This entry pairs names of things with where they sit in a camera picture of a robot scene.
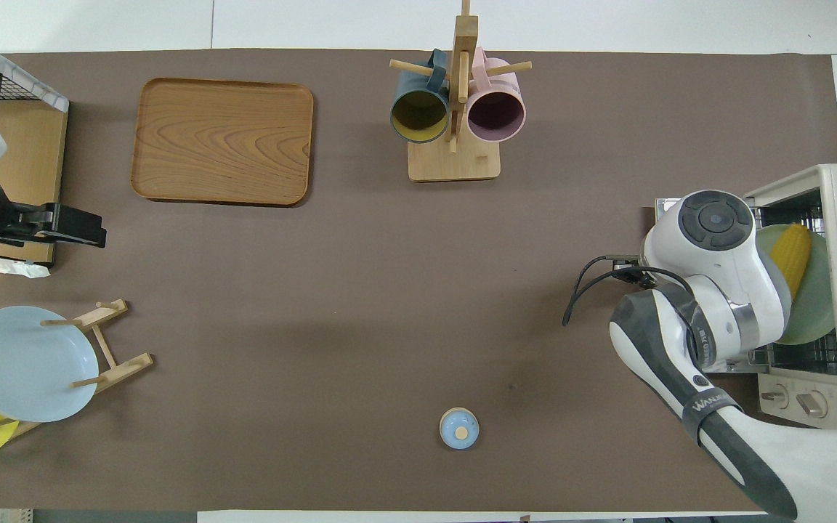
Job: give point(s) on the beige oven knob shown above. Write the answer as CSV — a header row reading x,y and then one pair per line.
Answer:
x,y
774,397
812,404

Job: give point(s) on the wooden plate rack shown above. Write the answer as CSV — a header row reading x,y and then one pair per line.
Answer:
x,y
124,367

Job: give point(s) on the wooden tray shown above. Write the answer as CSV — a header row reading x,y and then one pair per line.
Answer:
x,y
222,142

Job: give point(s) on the dark blue mug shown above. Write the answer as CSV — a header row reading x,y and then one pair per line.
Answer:
x,y
418,116

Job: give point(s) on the light blue plate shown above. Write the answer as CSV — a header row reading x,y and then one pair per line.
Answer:
x,y
19,363

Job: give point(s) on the brown table mat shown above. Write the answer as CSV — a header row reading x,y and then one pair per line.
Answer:
x,y
389,305

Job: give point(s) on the pink mug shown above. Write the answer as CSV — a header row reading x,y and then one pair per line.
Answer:
x,y
496,116

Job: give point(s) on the yellow corn cob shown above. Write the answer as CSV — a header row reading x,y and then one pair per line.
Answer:
x,y
793,258

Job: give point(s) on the wooden mug rack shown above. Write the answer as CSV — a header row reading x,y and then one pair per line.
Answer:
x,y
455,163

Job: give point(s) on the pale green plate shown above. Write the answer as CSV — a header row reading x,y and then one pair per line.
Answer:
x,y
814,305

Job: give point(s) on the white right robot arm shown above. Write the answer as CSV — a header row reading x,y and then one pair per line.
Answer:
x,y
716,290

